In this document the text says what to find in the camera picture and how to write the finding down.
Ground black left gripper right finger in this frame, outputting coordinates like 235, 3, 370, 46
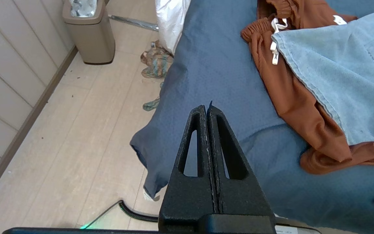
206, 101, 277, 234

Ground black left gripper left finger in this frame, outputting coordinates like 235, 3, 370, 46
158, 105, 219, 234

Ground rust brown shorts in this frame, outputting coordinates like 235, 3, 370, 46
241, 0, 374, 175

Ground light blue denim jeans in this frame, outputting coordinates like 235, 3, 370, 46
270, 11, 374, 213

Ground teal brown patterned slipper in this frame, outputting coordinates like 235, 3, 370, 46
143, 97, 160, 111

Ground blue bed sheet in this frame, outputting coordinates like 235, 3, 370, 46
130, 0, 374, 234

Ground teal patterned cloth on floor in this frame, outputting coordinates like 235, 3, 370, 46
141, 40, 174, 79

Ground brown trash bin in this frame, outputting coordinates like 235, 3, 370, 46
62, 0, 115, 65

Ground grey metal rod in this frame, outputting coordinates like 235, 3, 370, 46
108, 14, 159, 32

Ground white plastic bin bag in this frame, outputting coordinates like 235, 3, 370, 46
69, 0, 96, 17

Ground black corrugated hose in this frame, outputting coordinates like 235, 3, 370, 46
119, 200, 159, 223

